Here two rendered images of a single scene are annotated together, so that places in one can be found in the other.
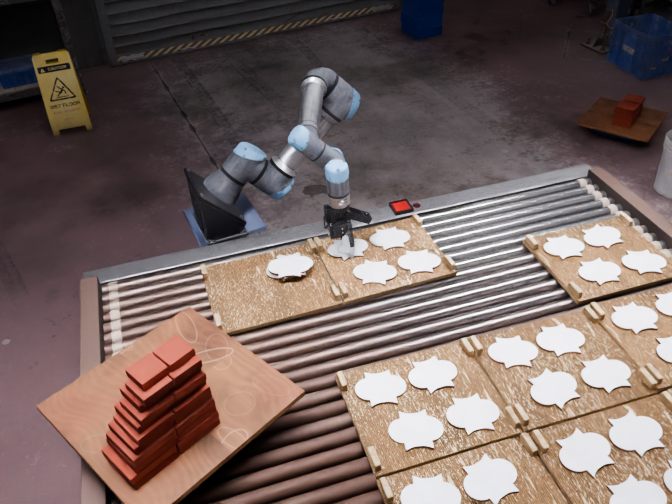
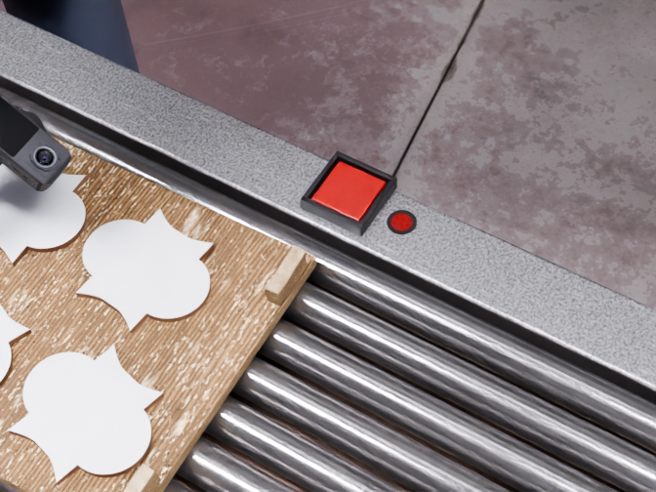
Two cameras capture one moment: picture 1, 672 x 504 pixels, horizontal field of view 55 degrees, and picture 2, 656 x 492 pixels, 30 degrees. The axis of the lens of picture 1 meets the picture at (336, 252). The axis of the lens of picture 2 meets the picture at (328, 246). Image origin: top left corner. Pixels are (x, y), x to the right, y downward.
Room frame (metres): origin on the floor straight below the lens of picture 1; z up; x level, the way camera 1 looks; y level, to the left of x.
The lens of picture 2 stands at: (1.60, -0.85, 1.98)
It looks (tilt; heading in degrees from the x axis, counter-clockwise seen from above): 56 degrees down; 51
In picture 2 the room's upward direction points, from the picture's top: 5 degrees counter-clockwise
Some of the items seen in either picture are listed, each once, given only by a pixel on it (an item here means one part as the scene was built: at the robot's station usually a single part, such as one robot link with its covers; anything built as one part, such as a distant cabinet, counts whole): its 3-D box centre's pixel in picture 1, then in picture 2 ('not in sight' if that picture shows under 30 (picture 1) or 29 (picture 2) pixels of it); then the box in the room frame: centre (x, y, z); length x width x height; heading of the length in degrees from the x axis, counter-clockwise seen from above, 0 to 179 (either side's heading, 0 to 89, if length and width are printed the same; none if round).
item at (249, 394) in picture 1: (171, 400); not in sight; (1.12, 0.45, 1.03); 0.50 x 0.50 x 0.02; 45
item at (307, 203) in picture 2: (401, 207); (348, 192); (2.11, -0.27, 0.92); 0.08 x 0.08 x 0.02; 16
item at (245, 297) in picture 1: (268, 286); not in sight; (1.67, 0.23, 0.93); 0.41 x 0.35 x 0.02; 107
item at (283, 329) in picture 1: (406, 299); not in sight; (1.60, -0.23, 0.90); 1.95 x 0.05 x 0.05; 106
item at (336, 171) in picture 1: (337, 178); not in sight; (1.84, -0.02, 1.24); 0.09 x 0.08 x 0.11; 4
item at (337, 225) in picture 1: (338, 218); not in sight; (1.83, -0.01, 1.08); 0.09 x 0.08 x 0.12; 108
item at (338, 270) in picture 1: (382, 257); (56, 307); (1.80, -0.16, 0.93); 0.41 x 0.35 x 0.02; 107
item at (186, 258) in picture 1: (360, 225); (215, 156); (2.05, -0.10, 0.89); 2.08 x 0.08 x 0.06; 106
